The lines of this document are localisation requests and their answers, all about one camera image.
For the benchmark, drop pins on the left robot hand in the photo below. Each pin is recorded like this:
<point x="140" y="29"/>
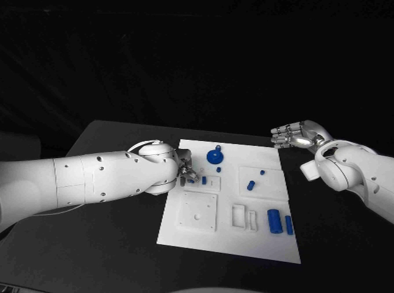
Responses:
<point x="184" y="164"/>

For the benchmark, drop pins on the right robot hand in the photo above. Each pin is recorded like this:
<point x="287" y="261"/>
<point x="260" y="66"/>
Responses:
<point x="301" y="139"/>

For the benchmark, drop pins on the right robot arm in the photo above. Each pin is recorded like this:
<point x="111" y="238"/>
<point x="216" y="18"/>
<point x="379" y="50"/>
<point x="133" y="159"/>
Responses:
<point x="365" y="169"/>

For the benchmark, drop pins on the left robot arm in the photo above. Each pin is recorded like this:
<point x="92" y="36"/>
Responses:
<point x="101" y="176"/>

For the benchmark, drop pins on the white task board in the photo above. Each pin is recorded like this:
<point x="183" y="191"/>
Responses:
<point x="222" y="233"/>

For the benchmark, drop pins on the blue flat block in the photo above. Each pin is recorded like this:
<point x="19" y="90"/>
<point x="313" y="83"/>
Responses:
<point x="203" y="180"/>

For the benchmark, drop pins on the large blue gear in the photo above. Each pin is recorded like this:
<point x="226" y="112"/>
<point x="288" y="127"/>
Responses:
<point x="213" y="156"/>

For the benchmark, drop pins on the blue stepped plug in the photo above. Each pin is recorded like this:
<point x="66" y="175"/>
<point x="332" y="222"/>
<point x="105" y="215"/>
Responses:
<point x="249" y="185"/>

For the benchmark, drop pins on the thick blue cylinder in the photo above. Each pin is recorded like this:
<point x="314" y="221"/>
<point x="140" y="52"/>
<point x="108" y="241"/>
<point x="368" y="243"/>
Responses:
<point x="274" y="221"/>

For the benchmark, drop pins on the thin long blue cylinder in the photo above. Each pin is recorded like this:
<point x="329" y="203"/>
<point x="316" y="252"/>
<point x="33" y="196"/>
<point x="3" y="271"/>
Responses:
<point x="288" y="225"/>

